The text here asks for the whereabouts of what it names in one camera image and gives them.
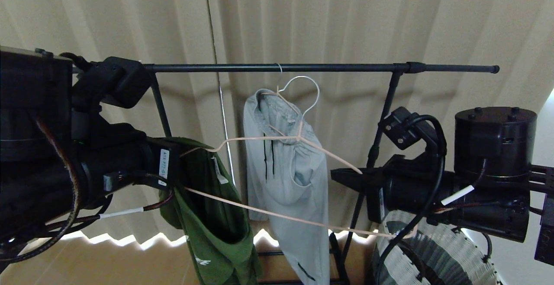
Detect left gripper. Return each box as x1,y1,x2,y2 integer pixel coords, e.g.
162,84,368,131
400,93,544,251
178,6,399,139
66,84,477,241
82,136,182,205

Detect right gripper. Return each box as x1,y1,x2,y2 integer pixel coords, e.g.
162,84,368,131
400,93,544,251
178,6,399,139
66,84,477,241
366,155,456,224

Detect green garment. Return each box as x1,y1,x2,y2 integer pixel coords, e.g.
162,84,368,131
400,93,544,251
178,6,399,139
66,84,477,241
159,137,262,285

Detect pale grey shorts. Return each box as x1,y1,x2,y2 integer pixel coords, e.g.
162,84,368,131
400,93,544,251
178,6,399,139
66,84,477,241
242,90,330,285

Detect pink clothes hanger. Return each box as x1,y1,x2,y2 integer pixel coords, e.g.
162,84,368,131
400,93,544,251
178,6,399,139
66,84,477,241
180,76,418,239
260,64,303,141

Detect white laundry basket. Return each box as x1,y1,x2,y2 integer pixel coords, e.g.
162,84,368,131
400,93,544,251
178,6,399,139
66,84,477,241
371,209,502,285

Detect black clothes rack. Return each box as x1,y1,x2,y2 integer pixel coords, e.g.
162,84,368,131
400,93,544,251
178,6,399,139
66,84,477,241
71,61,499,285

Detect beige curtain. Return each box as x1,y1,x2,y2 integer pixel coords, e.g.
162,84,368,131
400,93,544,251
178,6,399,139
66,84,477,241
0,0,554,251

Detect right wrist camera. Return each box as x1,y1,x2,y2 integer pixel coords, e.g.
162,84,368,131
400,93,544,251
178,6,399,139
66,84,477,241
379,107,438,164

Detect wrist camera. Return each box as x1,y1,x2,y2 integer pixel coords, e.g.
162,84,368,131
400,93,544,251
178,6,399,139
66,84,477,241
71,57,152,147
379,107,438,164

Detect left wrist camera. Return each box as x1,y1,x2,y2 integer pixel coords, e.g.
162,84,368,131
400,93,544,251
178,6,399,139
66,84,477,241
71,57,152,147

